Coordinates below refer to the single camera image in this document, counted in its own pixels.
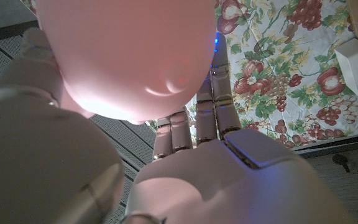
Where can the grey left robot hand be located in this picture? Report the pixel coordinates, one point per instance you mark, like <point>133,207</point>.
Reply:
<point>228,180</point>

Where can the pink plastic piggy bank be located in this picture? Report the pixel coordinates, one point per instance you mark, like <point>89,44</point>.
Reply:
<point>129,56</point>

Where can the small black key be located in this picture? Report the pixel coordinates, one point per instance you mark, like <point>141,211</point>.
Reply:
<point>340,159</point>

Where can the floral fruit print backdrop cloth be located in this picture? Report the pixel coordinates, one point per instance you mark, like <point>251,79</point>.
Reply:
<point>291,62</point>

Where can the white power strip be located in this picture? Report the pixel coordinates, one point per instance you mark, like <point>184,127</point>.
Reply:
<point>357,67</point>

